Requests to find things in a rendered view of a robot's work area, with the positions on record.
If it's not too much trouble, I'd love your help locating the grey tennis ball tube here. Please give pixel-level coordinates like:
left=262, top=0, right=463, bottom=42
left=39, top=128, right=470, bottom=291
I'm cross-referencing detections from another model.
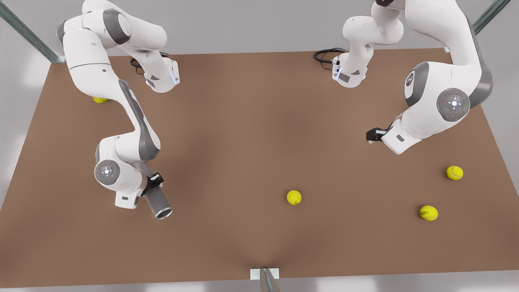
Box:
left=137, top=162, right=173, bottom=220

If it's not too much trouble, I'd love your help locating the silver frame post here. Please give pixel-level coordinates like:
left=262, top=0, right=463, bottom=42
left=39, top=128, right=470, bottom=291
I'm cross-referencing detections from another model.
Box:
left=444, top=0, right=512, bottom=53
left=0, top=2, right=65, bottom=64
left=250, top=268, right=281, bottom=292

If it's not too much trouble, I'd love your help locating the black cable loop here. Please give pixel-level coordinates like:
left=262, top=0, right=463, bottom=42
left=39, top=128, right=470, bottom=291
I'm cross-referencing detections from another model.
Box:
left=313, top=48, right=347, bottom=71
left=130, top=52, right=170, bottom=76

